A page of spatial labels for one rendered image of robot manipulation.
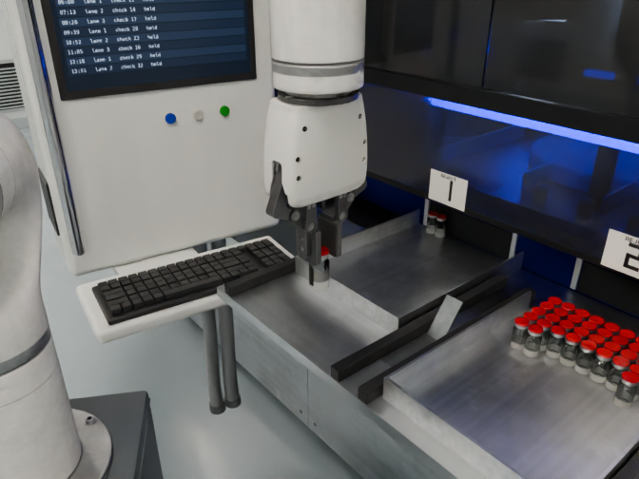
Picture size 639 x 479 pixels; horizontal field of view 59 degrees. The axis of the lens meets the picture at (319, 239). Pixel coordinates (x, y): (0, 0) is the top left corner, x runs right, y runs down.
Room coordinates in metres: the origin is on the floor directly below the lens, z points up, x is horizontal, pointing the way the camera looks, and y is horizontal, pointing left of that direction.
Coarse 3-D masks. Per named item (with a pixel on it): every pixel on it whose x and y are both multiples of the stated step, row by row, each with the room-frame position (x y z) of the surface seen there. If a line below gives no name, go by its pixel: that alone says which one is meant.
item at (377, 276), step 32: (384, 224) 1.05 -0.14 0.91; (416, 224) 1.12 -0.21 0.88; (352, 256) 0.97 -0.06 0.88; (384, 256) 0.97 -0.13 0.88; (416, 256) 0.97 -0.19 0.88; (448, 256) 0.97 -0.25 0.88; (480, 256) 0.97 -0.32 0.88; (352, 288) 0.85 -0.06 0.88; (384, 288) 0.85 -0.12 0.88; (416, 288) 0.85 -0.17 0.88; (448, 288) 0.85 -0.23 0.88; (384, 320) 0.73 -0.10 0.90
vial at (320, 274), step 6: (324, 258) 0.52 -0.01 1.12; (324, 264) 0.52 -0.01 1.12; (318, 270) 0.52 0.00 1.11; (324, 270) 0.52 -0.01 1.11; (318, 276) 0.52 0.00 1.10; (324, 276) 0.52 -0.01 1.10; (318, 282) 0.52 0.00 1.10; (324, 282) 0.52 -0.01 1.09; (312, 288) 0.52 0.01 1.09; (318, 288) 0.52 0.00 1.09; (324, 288) 0.52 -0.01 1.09
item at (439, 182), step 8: (432, 176) 1.01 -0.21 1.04; (440, 176) 0.99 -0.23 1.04; (448, 176) 0.98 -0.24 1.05; (432, 184) 1.00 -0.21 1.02; (440, 184) 0.99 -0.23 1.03; (448, 184) 0.97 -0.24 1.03; (456, 184) 0.96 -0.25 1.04; (464, 184) 0.95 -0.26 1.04; (432, 192) 1.00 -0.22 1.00; (440, 192) 0.99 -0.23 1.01; (448, 192) 0.97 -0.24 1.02; (456, 192) 0.96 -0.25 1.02; (464, 192) 0.95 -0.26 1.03; (440, 200) 0.99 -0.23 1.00; (456, 200) 0.96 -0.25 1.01; (464, 200) 0.94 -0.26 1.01; (456, 208) 0.96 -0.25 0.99; (464, 208) 0.94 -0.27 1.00
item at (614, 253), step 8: (616, 232) 0.74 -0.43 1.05; (608, 240) 0.74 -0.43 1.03; (616, 240) 0.74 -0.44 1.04; (624, 240) 0.73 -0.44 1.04; (632, 240) 0.72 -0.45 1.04; (608, 248) 0.74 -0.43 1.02; (616, 248) 0.73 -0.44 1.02; (624, 248) 0.73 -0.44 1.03; (632, 248) 0.72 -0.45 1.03; (608, 256) 0.74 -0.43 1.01; (616, 256) 0.73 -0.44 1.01; (624, 256) 0.72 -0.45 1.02; (608, 264) 0.74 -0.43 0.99; (616, 264) 0.73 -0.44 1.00; (632, 264) 0.71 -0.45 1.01; (624, 272) 0.72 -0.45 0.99; (632, 272) 0.71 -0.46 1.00
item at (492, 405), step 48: (480, 336) 0.71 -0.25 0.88; (384, 384) 0.58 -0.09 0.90; (432, 384) 0.60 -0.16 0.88; (480, 384) 0.60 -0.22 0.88; (528, 384) 0.60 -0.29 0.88; (576, 384) 0.60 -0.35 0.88; (432, 432) 0.51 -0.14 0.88; (480, 432) 0.51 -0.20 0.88; (528, 432) 0.51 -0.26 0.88; (576, 432) 0.51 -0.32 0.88; (624, 432) 0.51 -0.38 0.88
